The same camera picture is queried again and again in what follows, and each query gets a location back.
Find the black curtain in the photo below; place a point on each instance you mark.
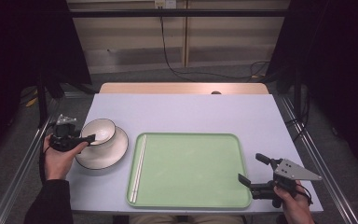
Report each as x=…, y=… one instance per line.
x=338, y=62
x=18, y=46

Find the wooden wall strip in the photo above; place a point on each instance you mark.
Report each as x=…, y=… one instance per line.
x=185, y=37

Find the black metal stand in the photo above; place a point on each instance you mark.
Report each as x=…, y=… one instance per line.
x=42, y=99

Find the aluminium rail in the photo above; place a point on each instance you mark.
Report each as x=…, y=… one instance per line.
x=21, y=168
x=320, y=161

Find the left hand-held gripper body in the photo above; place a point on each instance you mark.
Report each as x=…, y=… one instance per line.
x=63, y=140

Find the green plastic tray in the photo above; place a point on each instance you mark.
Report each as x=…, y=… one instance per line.
x=192, y=171

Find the white bowl with dark rim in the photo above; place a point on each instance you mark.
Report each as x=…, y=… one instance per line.
x=104, y=126

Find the black horizontal frame bar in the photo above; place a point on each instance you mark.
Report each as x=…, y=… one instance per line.
x=174, y=13

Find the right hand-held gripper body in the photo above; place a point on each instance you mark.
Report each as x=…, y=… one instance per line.
x=292, y=171

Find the yellow floor tape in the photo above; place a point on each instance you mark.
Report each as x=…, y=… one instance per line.
x=31, y=102

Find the person's right hand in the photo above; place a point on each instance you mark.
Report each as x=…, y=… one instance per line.
x=296, y=208

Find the white chopstick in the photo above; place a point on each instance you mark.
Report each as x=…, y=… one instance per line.
x=140, y=169
x=137, y=169

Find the white plate with dark rim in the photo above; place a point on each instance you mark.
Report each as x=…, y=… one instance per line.
x=102, y=157

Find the person's left hand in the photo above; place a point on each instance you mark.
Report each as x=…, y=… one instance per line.
x=57, y=165

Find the white wall socket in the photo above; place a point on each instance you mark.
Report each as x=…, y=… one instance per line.
x=165, y=3

